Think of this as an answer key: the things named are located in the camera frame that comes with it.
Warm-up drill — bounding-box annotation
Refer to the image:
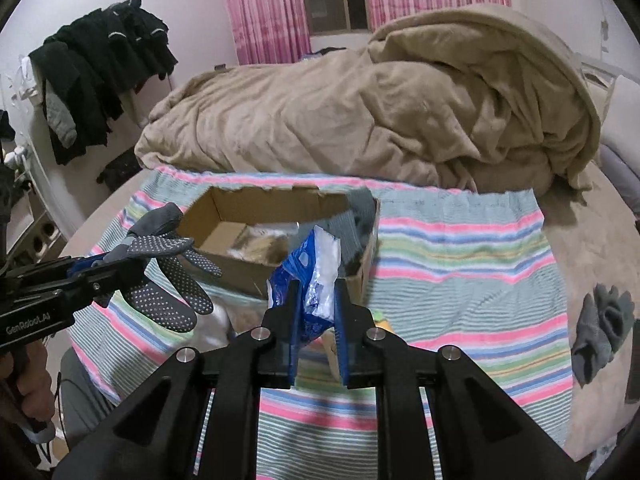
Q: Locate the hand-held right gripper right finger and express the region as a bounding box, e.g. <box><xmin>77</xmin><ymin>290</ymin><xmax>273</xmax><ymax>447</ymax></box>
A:
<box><xmin>334</xmin><ymin>278</ymin><xmax>583</xmax><ymax>480</ymax></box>

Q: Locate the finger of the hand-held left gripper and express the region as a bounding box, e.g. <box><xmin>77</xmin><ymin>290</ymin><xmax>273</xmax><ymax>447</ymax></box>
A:
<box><xmin>65</xmin><ymin>250</ymin><xmax>151</xmax><ymax>306</ymax></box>

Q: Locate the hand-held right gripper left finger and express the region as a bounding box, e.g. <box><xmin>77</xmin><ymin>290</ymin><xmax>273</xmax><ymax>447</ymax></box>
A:
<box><xmin>52</xmin><ymin>279</ymin><xmax>302</xmax><ymax>480</ymax></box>

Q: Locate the blue white plastic packet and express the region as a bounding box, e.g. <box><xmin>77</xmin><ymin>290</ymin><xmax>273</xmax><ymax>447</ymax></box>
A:
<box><xmin>266</xmin><ymin>225</ymin><xmax>342</xmax><ymax>356</ymax></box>

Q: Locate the grey dotted work glove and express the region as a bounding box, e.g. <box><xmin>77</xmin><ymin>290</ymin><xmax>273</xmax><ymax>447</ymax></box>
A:
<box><xmin>102</xmin><ymin>202</ymin><xmax>223</xmax><ymax>333</ymax></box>

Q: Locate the cardboard box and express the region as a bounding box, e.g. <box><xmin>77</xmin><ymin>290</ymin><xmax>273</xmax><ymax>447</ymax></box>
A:
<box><xmin>176</xmin><ymin>185</ymin><xmax>382</xmax><ymax>306</ymax></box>

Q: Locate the person's left hand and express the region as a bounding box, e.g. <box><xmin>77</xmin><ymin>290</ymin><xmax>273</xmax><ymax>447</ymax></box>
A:
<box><xmin>0</xmin><ymin>342</ymin><xmax>53</xmax><ymax>416</ymax></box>

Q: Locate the furry brown item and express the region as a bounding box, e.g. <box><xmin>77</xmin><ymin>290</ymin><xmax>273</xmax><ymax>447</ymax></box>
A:
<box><xmin>227</xmin><ymin>227</ymin><xmax>292</xmax><ymax>266</ymax></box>

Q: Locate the grey cloth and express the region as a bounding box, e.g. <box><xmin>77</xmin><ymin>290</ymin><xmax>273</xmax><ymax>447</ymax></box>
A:
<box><xmin>320</xmin><ymin>187</ymin><xmax>377</xmax><ymax>273</ymax></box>

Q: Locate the striped towel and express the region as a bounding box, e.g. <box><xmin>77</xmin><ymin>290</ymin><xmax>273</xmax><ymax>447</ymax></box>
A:
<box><xmin>67</xmin><ymin>166</ymin><xmax>575</xmax><ymax>480</ymax></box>

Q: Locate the grey sock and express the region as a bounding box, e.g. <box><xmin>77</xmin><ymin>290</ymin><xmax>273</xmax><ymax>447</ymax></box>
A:
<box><xmin>45</xmin><ymin>82</ymin><xmax>78</xmax><ymax>148</ymax></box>

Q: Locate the pile of dark clothes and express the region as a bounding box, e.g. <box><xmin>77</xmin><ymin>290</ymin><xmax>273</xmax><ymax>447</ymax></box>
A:
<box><xmin>29</xmin><ymin>0</ymin><xmax>179</xmax><ymax>166</ymax></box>

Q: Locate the beige blanket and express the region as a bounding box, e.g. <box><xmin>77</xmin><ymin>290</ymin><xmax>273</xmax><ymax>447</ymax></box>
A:
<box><xmin>134</xmin><ymin>4</ymin><xmax>602</xmax><ymax>196</ymax></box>

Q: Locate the grey knit glove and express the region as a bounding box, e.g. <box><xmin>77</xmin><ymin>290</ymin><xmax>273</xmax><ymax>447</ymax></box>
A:
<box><xmin>571</xmin><ymin>283</ymin><xmax>636</xmax><ymax>387</ymax></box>

